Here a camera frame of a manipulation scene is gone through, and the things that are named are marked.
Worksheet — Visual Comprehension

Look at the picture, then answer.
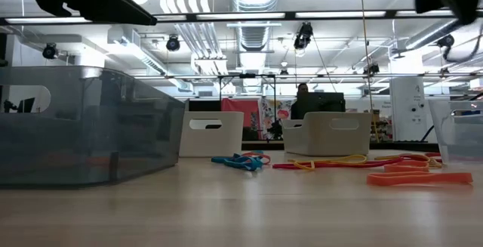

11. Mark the black ceiling spotlight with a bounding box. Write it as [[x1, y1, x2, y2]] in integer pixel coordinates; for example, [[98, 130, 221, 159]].
[[165, 34, 181, 52], [437, 34, 456, 49], [42, 42, 60, 60]]

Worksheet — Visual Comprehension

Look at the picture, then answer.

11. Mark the black overhead light bar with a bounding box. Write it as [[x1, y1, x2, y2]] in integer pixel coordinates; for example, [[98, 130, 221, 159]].
[[0, 9, 483, 26]]

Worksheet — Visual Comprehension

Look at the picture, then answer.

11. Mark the smoky grey translucent basket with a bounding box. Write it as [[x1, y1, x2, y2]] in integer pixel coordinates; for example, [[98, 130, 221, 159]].
[[0, 65, 186, 187]]

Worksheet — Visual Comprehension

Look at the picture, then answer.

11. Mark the white cabinet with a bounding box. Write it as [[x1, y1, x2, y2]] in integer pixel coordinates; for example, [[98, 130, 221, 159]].
[[389, 76, 438, 143]]

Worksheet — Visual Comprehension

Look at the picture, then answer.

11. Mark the person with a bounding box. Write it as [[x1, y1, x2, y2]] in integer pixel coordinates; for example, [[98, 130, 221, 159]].
[[290, 82, 314, 120]]

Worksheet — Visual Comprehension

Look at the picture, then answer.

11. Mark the black monitor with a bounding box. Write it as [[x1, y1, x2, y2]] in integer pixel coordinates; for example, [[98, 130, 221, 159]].
[[297, 91, 346, 114]]

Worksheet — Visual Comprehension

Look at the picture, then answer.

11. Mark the black board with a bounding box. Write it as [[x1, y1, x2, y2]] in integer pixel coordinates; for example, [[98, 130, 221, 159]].
[[187, 99, 223, 113]]

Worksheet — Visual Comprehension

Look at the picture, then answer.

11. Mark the black pipe stand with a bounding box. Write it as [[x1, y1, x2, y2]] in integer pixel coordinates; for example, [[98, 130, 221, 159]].
[[217, 72, 278, 142]]

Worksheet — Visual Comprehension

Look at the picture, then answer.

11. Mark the floral cloth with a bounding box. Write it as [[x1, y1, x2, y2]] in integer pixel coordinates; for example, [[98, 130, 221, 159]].
[[258, 97, 299, 140]]

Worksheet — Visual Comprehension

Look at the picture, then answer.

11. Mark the frosted white plastic basket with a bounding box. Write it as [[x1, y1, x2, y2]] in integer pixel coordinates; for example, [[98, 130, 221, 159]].
[[281, 111, 374, 156]]

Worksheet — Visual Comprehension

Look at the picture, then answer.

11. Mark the red cloth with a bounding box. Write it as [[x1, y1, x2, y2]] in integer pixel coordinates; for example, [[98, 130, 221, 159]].
[[220, 98, 260, 140]]

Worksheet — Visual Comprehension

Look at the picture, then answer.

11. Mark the clear plastic basket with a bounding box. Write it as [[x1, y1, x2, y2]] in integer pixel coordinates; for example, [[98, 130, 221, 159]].
[[428, 99, 483, 165]]

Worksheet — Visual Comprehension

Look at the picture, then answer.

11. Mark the small black tripod device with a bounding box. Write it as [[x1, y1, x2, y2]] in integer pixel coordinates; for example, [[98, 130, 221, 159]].
[[266, 119, 284, 141]]

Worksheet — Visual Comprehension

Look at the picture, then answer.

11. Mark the thin hanging cord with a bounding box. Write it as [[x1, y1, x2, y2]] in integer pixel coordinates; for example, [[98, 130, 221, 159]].
[[357, 0, 380, 143]]

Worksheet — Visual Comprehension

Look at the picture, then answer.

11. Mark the silver ventilation duct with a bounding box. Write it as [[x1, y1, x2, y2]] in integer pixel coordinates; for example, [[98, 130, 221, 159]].
[[404, 17, 472, 51], [229, 0, 282, 51]]

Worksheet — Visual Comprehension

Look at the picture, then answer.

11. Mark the black ceiling camera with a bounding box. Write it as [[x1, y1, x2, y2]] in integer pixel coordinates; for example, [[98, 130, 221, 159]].
[[293, 22, 314, 51]]

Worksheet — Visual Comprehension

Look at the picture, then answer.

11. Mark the black aluminium table frame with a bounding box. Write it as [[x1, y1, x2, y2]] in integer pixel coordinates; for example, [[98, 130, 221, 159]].
[[241, 140, 441, 153]]

